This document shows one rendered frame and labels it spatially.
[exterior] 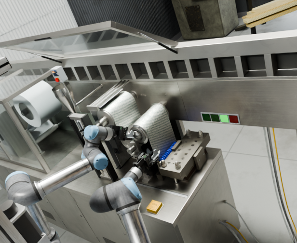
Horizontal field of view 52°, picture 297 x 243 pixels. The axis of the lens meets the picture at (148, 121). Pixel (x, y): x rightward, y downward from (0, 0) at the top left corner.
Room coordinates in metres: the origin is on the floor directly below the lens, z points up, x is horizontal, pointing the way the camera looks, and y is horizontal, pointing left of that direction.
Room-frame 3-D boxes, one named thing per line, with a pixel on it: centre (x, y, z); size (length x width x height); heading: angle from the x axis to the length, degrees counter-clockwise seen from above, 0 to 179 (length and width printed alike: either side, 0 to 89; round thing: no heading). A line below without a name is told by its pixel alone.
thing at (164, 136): (1.67, -0.05, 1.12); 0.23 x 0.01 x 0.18; 135
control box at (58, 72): (2.04, 0.45, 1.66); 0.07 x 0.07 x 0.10; 45
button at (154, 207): (1.35, 0.14, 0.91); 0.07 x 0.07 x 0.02; 45
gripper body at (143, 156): (1.51, 0.12, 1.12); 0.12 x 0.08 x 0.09; 135
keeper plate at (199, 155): (1.55, -0.23, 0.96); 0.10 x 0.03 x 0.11; 135
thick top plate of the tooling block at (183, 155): (1.61, -0.15, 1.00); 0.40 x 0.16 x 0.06; 135
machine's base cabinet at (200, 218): (2.33, 0.71, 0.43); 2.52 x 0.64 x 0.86; 45
